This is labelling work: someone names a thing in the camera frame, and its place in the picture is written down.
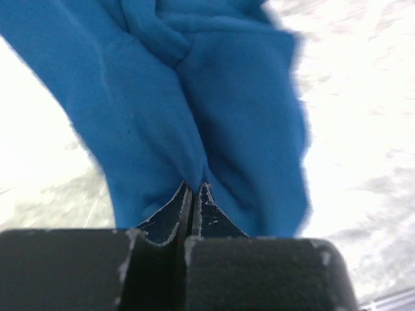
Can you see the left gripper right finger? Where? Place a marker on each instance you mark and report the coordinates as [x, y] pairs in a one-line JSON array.
[[209, 221]]

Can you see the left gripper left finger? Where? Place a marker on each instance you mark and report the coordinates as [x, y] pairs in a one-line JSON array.
[[168, 226]]

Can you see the blue printed t shirt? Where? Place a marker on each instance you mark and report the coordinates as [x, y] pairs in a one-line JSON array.
[[171, 92]]

